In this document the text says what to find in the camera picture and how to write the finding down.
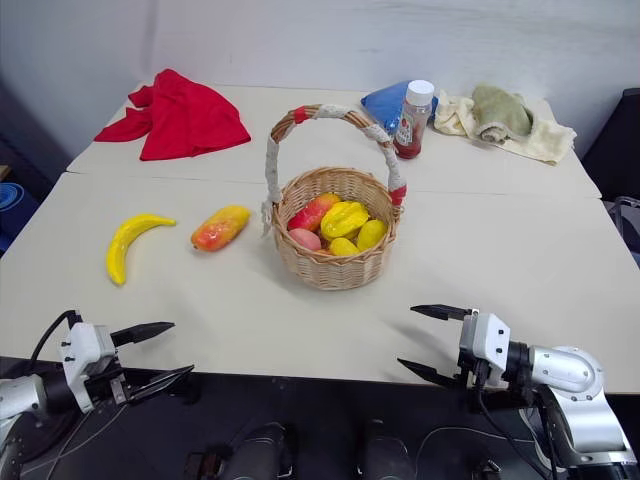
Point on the red cloth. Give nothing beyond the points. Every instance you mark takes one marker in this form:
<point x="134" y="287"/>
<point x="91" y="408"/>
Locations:
<point x="185" y="117"/>

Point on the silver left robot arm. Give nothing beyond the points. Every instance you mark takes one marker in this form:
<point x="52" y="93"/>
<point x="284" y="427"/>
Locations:
<point x="22" y="395"/>

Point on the clear chair with metal frame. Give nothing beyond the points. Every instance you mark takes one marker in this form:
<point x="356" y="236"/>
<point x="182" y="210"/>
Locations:
<point x="627" y="225"/>

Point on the clear bottle with red sauce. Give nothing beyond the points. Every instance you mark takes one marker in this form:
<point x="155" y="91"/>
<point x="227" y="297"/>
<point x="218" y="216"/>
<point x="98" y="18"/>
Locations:
<point x="411" y="130"/>

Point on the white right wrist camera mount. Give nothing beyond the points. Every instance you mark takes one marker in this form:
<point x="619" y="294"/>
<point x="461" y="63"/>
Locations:
<point x="482" y="335"/>

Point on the yellow plastic lemon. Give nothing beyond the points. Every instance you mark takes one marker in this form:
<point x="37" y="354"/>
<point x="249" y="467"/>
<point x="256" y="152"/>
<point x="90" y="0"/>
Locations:
<point x="343" y="246"/>
<point x="371" y="233"/>

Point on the yellow plastic starfruit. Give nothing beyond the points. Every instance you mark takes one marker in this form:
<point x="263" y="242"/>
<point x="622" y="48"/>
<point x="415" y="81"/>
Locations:
<point x="344" y="219"/>

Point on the orange yellow plastic mango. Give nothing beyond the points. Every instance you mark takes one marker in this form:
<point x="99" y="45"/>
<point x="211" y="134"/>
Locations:
<point x="220" y="229"/>

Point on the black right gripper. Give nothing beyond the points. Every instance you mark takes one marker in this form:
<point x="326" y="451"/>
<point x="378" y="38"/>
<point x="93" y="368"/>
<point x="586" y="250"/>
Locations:
<point x="475" y="375"/>

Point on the cream towel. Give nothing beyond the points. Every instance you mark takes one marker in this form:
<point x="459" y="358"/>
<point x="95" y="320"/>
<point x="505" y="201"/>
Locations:
<point x="547" y="137"/>

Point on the green rolled towel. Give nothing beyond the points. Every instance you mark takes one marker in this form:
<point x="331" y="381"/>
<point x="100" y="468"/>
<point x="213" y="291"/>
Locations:
<point x="502" y="112"/>

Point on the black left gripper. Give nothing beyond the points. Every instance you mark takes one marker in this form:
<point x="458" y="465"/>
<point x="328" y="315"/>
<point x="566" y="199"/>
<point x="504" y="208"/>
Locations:
<point x="107" y="387"/>

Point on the pink plastic peach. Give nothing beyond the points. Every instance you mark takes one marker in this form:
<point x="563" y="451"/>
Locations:
<point x="305" y="238"/>

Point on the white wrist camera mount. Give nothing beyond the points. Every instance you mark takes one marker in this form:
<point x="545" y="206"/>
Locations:
<point x="482" y="335"/>
<point x="85" y="350"/>

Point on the blue bag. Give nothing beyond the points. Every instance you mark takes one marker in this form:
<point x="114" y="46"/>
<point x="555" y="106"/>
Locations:
<point x="387" y="105"/>

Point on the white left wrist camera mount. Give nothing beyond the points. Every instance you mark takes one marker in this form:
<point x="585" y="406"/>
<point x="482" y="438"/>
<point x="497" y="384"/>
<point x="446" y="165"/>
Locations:
<point x="85" y="350"/>

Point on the blue rolled mat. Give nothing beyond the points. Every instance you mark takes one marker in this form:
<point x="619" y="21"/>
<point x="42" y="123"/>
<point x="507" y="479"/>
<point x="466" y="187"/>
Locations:
<point x="15" y="215"/>

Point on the red yellow plastic mango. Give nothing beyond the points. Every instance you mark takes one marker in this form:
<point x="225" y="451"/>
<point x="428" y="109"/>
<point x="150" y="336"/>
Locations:
<point x="310" y="214"/>

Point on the yellow plastic banana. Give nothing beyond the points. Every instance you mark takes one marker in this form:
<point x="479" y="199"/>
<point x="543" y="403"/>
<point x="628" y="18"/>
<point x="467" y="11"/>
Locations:
<point x="117" y="250"/>

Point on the black chair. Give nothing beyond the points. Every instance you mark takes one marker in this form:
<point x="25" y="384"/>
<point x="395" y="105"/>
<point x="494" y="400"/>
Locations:
<point x="617" y="145"/>

